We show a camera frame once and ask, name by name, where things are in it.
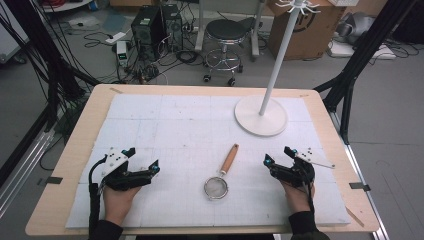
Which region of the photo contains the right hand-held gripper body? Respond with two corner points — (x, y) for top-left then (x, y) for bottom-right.
(269, 147), (336, 189)

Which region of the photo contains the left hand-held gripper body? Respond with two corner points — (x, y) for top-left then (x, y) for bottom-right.
(99, 148), (154, 192)

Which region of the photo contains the white hook stand rack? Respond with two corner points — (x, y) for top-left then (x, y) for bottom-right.
(233, 0), (322, 138)

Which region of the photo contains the wooden-handled mesh strainer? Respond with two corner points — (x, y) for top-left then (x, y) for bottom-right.
(203, 143), (240, 201)

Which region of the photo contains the person's right hand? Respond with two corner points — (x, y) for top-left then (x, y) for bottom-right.
(281, 181), (316, 215)

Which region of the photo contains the person's left hand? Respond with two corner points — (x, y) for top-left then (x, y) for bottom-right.
(102, 185), (141, 227)

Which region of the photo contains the wooden table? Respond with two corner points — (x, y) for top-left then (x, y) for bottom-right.
(25, 83), (381, 237)

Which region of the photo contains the white grid mat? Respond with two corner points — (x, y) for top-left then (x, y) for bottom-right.
(65, 93), (352, 230)

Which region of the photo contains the white power supply unit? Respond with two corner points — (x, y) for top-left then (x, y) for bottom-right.
(115, 40), (130, 68)

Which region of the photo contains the black metal stand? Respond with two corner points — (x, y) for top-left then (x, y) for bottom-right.
(313, 0), (419, 146)
(0, 0), (101, 133)

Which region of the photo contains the white power strip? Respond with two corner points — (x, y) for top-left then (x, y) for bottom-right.
(105, 31), (128, 46)

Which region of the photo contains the cardboard box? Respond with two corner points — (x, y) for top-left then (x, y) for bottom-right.
(267, 0), (347, 62)

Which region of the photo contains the large black computer tower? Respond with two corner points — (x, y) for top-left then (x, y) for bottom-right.
(130, 5), (165, 62)

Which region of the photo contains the slim black computer tower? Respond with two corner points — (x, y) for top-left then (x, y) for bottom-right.
(161, 3), (184, 52)

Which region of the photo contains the black round stool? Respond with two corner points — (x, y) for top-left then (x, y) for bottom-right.
(202, 18), (257, 87)

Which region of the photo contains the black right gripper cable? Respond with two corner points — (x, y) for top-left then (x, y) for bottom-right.
(305, 182), (317, 214)

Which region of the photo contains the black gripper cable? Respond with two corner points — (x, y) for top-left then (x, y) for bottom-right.
(305, 182), (317, 214)
(87, 155), (108, 240)

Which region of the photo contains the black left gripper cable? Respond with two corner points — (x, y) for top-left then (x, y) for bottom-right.
(87, 155), (108, 240)

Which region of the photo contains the aluminium rail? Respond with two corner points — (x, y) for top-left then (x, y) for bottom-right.
(329, 111), (390, 240)
(0, 128), (57, 219)

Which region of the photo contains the coiled black cable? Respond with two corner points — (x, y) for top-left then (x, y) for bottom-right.
(175, 49), (202, 67)

